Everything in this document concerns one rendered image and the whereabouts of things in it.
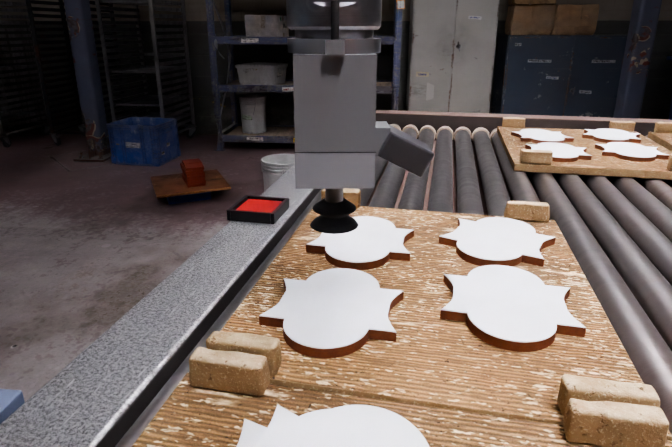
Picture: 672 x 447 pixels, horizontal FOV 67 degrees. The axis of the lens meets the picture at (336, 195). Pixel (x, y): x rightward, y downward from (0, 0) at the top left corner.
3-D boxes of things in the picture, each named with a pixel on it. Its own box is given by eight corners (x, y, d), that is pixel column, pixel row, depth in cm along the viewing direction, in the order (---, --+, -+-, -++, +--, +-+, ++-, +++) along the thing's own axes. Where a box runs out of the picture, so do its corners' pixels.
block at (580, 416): (566, 444, 33) (572, 410, 32) (560, 424, 35) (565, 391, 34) (666, 459, 32) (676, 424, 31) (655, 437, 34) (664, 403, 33)
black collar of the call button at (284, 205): (227, 220, 77) (226, 210, 76) (245, 204, 84) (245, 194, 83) (274, 224, 75) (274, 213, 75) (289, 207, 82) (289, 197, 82)
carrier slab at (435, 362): (193, 383, 41) (191, 367, 41) (316, 212, 79) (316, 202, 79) (669, 455, 34) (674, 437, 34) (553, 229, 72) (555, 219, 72)
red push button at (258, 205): (234, 219, 78) (233, 210, 77) (248, 206, 83) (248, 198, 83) (271, 222, 76) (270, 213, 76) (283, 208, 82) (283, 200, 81)
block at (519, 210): (504, 220, 71) (506, 202, 71) (502, 215, 73) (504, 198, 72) (549, 223, 70) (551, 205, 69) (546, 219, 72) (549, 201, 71)
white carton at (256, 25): (245, 38, 499) (243, 14, 492) (257, 37, 524) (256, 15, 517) (278, 38, 489) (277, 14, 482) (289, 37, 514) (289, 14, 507)
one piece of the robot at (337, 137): (452, 0, 35) (437, 218, 41) (428, 5, 44) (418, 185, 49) (281, 0, 35) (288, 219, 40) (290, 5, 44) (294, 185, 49)
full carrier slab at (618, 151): (513, 171, 101) (515, 150, 100) (496, 131, 139) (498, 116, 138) (709, 182, 94) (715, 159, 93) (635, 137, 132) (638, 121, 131)
